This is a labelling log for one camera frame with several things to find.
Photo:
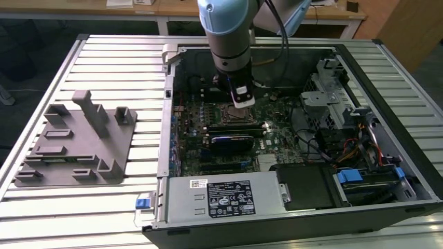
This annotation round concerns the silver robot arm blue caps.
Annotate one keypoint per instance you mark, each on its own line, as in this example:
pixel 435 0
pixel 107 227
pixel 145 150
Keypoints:
pixel 229 46

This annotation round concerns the CPU socket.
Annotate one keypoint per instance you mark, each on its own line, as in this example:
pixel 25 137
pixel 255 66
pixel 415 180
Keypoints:
pixel 223 122

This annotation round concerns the black RAM slot row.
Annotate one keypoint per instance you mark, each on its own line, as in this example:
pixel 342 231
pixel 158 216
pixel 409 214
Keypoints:
pixel 235 129

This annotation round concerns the black graphics card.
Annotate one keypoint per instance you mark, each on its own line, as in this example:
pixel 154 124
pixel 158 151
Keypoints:
pixel 231 146

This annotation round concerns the metal drive cage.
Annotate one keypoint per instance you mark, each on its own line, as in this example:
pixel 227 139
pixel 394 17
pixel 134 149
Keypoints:
pixel 325 85

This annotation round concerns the green motherboard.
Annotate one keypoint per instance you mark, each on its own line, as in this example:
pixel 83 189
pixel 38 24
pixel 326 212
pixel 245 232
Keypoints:
pixel 287 147

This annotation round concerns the blue expansion slot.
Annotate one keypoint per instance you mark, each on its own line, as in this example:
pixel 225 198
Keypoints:
pixel 246 164

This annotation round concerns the black expansion slot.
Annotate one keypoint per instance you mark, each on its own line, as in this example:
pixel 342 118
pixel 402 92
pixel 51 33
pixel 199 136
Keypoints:
pixel 222 168

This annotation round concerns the silver chipset heatsink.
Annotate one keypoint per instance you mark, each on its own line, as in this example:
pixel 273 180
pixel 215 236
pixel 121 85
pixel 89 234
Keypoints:
pixel 267 163

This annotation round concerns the white box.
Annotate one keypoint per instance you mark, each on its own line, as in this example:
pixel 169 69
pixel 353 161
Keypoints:
pixel 143 1
pixel 119 3

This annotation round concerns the grey parts rack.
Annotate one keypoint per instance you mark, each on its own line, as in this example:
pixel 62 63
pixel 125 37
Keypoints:
pixel 103 150

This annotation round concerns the silver power supply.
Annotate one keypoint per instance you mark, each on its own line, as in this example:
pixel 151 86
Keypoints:
pixel 183 197

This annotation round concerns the black plastic shroud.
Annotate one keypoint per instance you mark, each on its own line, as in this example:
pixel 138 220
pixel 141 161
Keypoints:
pixel 305 186

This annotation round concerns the small black box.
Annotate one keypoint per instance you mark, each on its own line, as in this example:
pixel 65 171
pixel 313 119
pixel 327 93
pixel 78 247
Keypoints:
pixel 353 6

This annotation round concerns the hard disk in blue carrier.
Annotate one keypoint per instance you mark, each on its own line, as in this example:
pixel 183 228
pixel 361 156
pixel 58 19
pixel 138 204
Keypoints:
pixel 350 177

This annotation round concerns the green RAM stick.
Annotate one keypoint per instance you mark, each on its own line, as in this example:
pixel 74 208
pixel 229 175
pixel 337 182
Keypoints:
pixel 59 158

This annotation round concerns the wooden cabinet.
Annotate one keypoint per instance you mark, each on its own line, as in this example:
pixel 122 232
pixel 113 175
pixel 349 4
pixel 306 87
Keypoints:
pixel 409 31

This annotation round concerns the black open PC case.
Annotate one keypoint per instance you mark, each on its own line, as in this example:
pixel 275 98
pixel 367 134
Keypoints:
pixel 277 233

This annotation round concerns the grey stand foot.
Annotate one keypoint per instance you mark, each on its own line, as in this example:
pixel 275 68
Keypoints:
pixel 7 97

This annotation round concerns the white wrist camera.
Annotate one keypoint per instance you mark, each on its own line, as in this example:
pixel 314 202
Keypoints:
pixel 243 98

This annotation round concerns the wooden desk white frame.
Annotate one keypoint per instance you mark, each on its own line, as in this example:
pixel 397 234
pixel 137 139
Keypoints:
pixel 114 11

